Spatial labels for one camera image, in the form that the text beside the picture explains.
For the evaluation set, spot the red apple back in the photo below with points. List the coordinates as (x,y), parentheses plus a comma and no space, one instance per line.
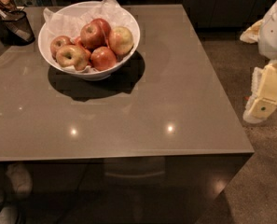
(105,26)

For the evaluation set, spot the red apple far left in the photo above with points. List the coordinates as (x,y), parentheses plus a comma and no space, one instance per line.
(58,42)

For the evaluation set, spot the black mesh cup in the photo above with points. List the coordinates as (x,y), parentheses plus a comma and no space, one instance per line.
(15,29)

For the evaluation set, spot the white ceramic bowl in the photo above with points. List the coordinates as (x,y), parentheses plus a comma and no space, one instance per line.
(91,75)

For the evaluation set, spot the white shoe under table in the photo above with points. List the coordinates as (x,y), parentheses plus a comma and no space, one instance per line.
(20,179)

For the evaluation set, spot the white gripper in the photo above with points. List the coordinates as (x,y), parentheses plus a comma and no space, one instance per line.
(274,32)

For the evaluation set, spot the red apple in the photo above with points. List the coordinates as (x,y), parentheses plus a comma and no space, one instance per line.
(58,42)
(103,58)
(105,26)
(92,36)

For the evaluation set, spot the white paper liner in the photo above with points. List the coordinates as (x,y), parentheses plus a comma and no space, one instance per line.
(66,20)

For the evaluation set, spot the red apple top centre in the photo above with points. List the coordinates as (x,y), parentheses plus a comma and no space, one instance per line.
(92,36)

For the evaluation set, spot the yellow-red apple front left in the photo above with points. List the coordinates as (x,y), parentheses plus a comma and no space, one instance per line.
(72,55)

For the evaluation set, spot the red apple front centre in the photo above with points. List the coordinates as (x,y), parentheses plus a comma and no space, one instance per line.
(103,58)

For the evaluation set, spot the grey shoe bottom left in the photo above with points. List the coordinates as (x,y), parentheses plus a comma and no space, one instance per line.
(8,211)

